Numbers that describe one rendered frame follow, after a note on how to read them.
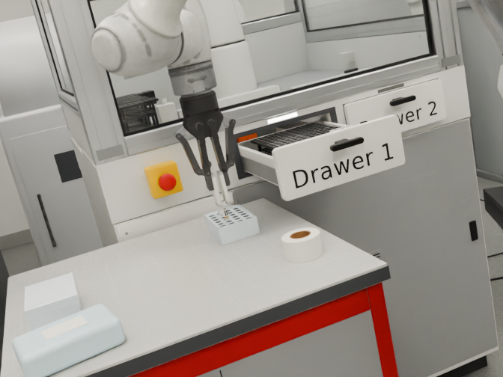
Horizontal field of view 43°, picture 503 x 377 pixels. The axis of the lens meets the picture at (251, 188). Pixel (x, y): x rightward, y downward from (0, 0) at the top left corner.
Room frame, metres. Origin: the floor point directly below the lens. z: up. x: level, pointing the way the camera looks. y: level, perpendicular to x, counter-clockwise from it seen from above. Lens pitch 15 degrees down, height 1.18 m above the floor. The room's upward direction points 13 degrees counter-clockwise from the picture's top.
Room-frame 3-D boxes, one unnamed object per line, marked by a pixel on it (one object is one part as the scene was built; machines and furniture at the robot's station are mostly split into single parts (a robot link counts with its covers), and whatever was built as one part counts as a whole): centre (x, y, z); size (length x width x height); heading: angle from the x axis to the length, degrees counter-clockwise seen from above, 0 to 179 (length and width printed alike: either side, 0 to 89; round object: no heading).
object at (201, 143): (1.28, 0.08, 0.95); 0.04 x 0.01 x 0.11; 14
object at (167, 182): (1.41, 0.19, 0.88); 0.04 x 0.03 x 0.04; 107
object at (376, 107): (1.65, -0.42, 0.87); 0.29 x 0.02 x 0.11; 107
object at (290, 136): (1.48, -0.14, 0.87); 0.22 x 0.18 x 0.06; 17
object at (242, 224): (1.30, 0.06, 0.78); 0.12 x 0.08 x 0.04; 15
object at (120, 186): (2.03, -0.02, 0.87); 1.02 x 0.95 x 0.14; 107
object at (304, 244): (1.08, -0.07, 0.78); 0.07 x 0.07 x 0.04
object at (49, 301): (1.04, 0.38, 0.79); 0.13 x 0.09 x 0.05; 16
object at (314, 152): (1.29, -0.20, 0.87); 0.29 x 0.02 x 0.11; 107
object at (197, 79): (1.29, 0.07, 1.10); 0.09 x 0.09 x 0.06
